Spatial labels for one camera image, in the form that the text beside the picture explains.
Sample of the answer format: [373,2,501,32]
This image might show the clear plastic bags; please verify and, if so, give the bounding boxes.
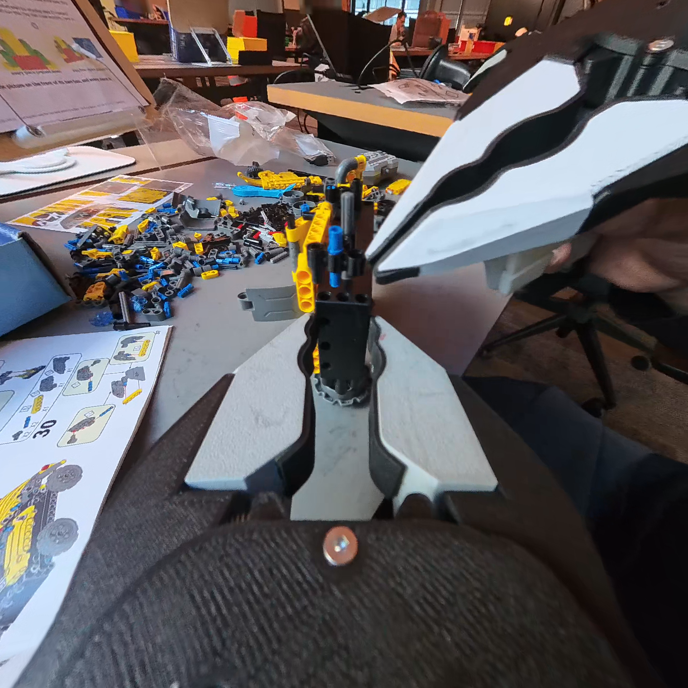
[154,76,340,168]

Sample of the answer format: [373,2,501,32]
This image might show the person's right hand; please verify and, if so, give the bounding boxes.
[546,199,688,315]

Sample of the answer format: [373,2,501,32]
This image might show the yellow toy brick vehicle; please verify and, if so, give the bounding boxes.
[237,154,379,409]

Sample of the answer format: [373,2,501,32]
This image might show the blue toy box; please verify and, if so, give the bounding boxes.
[0,223,74,340]

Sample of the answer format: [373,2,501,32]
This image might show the building instruction booklet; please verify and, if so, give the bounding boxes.
[0,325,174,684]

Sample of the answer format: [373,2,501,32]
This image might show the yellow sticker sheet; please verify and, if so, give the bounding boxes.
[5,173,195,233]

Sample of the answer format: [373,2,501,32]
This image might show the orange wooden table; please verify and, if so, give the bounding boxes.
[266,80,476,140]

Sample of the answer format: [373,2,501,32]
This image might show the grey battery box brick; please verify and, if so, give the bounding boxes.
[353,150,400,180]

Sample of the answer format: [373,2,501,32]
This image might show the light blue curved brick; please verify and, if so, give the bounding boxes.
[229,180,300,201]

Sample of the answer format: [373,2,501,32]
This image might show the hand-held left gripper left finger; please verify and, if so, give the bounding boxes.
[185,316,319,495]

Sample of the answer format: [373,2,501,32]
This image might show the pile of loose toy bricks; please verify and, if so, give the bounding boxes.
[63,162,415,330]

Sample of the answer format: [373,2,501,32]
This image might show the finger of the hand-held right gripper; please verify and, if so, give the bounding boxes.
[373,97,688,296]
[366,56,588,265]

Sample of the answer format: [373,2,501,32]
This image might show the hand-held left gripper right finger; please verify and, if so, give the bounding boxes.
[368,315,502,502]

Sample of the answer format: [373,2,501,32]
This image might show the grey desk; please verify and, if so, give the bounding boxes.
[0,138,515,523]

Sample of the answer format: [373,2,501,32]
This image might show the printed instruction sign sheet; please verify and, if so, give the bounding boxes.
[0,0,158,164]

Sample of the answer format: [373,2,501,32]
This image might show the black office chair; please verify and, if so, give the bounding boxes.
[477,264,688,418]

